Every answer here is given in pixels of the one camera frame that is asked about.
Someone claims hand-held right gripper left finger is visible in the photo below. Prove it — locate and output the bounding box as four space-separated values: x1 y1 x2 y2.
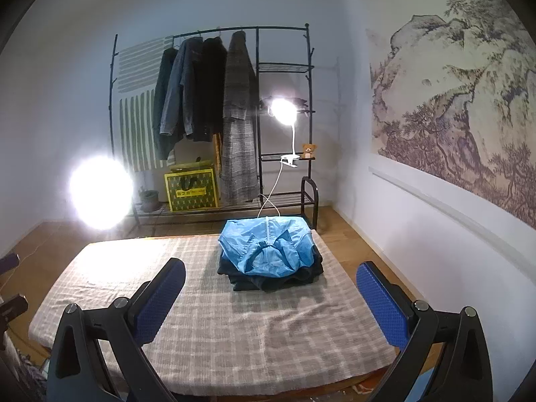
44 257 187 402

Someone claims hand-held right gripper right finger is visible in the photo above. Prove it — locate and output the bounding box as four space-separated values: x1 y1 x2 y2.
356 261 495 402

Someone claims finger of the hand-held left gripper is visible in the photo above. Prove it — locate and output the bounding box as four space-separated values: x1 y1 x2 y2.
0 253 21 275
0 295 29 325

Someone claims light blue striped work coat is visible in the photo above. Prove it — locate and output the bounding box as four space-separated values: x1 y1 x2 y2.
218 215 317 278

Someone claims folded dark clothes teal lining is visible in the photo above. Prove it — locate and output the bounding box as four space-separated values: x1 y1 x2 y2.
217 251 325 293

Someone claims black metal clothes rack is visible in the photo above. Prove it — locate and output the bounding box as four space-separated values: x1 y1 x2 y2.
108 22 319 231

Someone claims dark plant pot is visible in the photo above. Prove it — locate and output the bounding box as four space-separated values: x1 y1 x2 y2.
139 190 160 213

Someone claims yellow green patterned box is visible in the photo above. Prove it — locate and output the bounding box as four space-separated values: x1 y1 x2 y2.
164 167 219 212

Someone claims round studio light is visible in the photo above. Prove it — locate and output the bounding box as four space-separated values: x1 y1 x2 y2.
69 156 135 231

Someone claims yellow hanging scarf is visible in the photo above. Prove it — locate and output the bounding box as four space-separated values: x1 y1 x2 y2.
211 132 222 174

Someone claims grey plaid hanging coat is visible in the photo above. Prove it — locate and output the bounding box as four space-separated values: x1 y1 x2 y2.
220 30 259 204

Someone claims dark green hanging jacket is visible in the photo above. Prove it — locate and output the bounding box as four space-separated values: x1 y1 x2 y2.
151 46 179 162

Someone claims blue denim hanging jacket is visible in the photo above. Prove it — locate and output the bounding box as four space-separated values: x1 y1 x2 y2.
159 36 206 137

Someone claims black hanging jacket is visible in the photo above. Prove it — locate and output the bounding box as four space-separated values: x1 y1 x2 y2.
184 36 229 143

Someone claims white clip lamp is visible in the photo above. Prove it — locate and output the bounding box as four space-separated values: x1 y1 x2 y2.
260 96 300 168

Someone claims white wall rail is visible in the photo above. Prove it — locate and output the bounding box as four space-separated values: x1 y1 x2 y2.
368 165 536 269

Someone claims white lamp cable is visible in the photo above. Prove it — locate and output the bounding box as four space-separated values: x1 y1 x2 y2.
257 163 285 218

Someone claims green striped wall art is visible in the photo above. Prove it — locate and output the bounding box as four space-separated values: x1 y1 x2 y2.
115 36 177 172

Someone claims landscape wall painting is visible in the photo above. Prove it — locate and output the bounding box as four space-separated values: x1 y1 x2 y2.
364 0 536 231

